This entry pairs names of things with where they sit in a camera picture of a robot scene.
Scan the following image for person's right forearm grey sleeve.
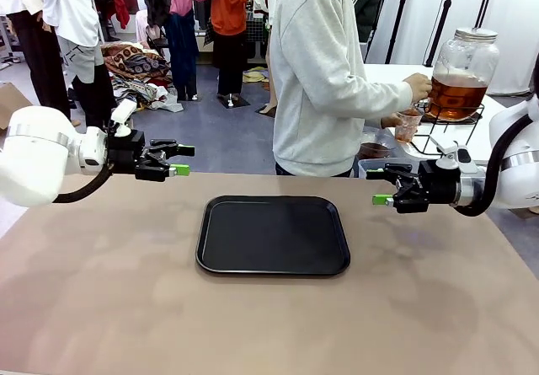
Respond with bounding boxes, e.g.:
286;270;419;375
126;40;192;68
357;79;414;117

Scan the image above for glass drink dispenser with tea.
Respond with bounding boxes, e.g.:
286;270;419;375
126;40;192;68
416;28;501;122

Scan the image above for red hanging garment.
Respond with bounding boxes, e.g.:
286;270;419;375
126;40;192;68
112;0;131;30

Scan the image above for short clear iced plastic cup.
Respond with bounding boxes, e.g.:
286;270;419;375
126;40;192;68
395;108;424;143

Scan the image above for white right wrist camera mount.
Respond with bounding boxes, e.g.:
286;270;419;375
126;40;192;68
429;137;479;174

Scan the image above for black plastic serving tray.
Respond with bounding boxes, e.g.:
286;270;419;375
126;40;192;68
195;195;351;277

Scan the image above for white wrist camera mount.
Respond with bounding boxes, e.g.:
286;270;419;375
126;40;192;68
109;99;139;138
429;137;479;174

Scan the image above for person in grey sweatshirt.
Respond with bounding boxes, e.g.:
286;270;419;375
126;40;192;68
269;0;416;178

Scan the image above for clear plastic ice bin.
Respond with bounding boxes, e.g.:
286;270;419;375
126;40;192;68
357;158;397;178

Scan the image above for yellow cloth on floor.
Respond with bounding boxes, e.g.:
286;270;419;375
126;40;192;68
243;66;270;84

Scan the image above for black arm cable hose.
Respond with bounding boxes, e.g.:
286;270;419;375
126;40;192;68
54;163;115;204
454;109;539;218

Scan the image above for black grid pattern skirt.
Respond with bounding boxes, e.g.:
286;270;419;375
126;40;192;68
246;10;273;44

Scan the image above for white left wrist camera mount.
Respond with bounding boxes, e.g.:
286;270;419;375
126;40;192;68
109;99;139;138

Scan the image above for brown cardboard box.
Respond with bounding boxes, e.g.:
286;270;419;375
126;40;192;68
0;82;34;131

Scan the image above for person in dark green jacket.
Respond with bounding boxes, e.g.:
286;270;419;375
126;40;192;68
348;0;395;44

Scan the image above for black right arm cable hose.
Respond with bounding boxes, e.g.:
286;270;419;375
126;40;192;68
454;109;539;218

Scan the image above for person's left hand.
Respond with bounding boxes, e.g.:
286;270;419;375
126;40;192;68
381;112;417;130

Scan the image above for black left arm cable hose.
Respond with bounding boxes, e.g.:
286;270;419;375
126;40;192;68
54;163;115;204

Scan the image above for person's right hand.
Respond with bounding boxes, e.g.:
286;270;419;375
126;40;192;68
402;72;434;103

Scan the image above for person white jacket black trousers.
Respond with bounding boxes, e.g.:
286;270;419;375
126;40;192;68
0;0;72;120

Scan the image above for black stand pole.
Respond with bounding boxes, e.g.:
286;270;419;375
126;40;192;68
424;0;460;67
473;0;498;30
385;0;414;65

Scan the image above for pile of patterned cloths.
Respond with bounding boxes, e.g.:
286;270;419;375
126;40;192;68
100;41;185;117

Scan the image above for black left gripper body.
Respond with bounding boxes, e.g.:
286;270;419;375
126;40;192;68
106;129;172;182

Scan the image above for brown round bowl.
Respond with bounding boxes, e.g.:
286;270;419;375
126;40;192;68
360;132;397;160

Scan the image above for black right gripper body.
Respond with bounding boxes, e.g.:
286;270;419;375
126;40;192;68
394;158;463;215

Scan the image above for orange top on mannequin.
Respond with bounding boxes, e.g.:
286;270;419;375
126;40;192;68
209;0;250;103

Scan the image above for person white shirt grey trousers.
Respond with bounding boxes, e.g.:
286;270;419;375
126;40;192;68
40;0;118;130

